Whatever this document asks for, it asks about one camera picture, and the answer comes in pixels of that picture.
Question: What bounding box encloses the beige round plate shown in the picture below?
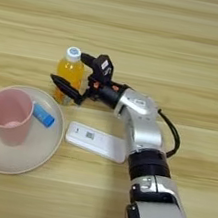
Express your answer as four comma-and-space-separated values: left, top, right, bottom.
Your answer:
0, 81, 72, 184

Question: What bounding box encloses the blue glue stick tube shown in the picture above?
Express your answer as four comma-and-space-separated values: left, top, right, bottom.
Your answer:
29, 102, 59, 130

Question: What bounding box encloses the orange juice bottle white cap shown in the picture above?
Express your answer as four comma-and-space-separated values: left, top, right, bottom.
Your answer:
49, 44, 90, 109

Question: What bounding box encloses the white rectangular device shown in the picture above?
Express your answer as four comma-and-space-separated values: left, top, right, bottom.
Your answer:
62, 119, 132, 166

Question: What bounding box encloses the small black box white label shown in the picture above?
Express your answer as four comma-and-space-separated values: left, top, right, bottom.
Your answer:
88, 52, 117, 84

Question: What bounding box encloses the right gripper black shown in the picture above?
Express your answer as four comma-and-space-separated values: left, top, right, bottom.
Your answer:
46, 47, 136, 115

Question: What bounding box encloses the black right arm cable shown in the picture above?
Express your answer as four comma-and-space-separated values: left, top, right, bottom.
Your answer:
149, 107, 186, 161

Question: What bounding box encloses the pink plastic cup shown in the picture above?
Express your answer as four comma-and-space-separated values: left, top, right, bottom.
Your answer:
0, 85, 38, 150

